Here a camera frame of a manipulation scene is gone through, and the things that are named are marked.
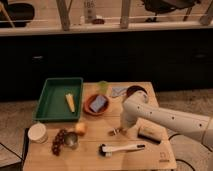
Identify wooden block brush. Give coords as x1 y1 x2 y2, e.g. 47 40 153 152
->
138 127 162 144

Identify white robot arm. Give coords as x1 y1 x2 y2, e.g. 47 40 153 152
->
121 91 213 148

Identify red grape bunch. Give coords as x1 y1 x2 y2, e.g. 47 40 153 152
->
51 129 67 156

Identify green plastic cup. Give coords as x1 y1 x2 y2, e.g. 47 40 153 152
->
98 81 108 95

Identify dark red bowl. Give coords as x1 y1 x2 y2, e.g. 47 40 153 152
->
126 85 146 97

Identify yellow corn piece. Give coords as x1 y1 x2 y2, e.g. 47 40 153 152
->
65 94 75 113

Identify blue sponge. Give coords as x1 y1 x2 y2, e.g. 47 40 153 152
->
89 95 107 113

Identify black office chair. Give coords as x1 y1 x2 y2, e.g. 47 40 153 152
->
141 0 201 22

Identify black cable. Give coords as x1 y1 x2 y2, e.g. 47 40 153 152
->
168 132 213 171

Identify silver fork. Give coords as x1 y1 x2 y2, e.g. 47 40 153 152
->
108 127 126 136

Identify green plastic tray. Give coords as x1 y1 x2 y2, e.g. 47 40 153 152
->
34 77 83 122

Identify small metal cup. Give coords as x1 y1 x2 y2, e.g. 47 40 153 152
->
64 132 78 149

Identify grey folded cloth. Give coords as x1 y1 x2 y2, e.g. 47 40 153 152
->
111 87 127 98

